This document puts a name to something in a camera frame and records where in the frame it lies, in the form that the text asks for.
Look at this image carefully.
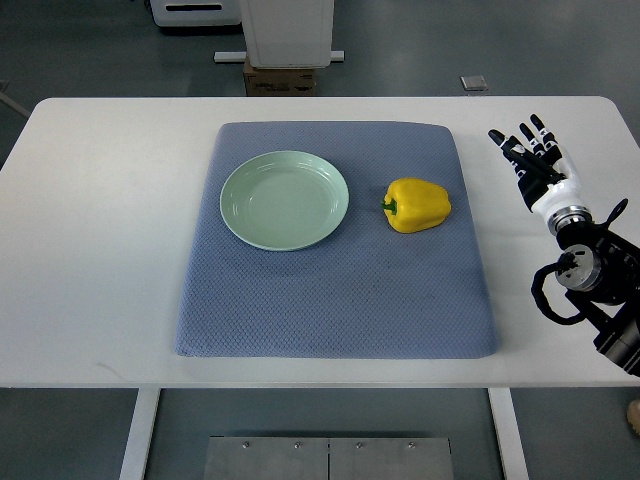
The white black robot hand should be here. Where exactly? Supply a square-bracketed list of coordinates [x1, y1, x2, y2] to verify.
[488, 114, 592, 236]

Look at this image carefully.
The yellow bell pepper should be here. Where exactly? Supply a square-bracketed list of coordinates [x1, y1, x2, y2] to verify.
[381, 177, 452, 234]

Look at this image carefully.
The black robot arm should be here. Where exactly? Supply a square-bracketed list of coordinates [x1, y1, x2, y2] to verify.
[531, 199, 639, 376]

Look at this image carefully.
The grey floor outlet plate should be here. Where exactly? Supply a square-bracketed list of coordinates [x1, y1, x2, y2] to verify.
[459, 75, 489, 92]

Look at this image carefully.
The light green plate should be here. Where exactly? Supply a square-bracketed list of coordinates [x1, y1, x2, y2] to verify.
[219, 151, 350, 251]

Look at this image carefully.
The blue quilted mat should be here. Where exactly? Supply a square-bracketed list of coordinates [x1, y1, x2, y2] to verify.
[174, 121, 498, 359]

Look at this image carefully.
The right white table leg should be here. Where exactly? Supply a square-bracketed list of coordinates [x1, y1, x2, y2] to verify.
[488, 387, 530, 480]

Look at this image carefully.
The white table leg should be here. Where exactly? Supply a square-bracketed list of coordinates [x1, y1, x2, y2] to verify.
[119, 387, 160, 480]
[488, 387, 530, 480]

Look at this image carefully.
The beige shoe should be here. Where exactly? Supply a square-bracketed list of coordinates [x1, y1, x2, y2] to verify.
[626, 400, 640, 435]

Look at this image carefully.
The brown cardboard box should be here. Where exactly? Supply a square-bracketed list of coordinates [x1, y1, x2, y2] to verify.
[243, 57, 317, 97]

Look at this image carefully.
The white machine column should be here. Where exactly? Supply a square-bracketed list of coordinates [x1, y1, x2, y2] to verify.
[213, 0, 345, 69]

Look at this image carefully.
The white cabinet with slot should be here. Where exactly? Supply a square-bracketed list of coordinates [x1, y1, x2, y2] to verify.
[148, 0, 241, 28]

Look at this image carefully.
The left white table leg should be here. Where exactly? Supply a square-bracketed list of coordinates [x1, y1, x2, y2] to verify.
[119, 387, 160, 480]

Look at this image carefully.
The metal base plate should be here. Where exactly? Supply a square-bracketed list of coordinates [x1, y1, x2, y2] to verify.
[204, 437, 454, 479]

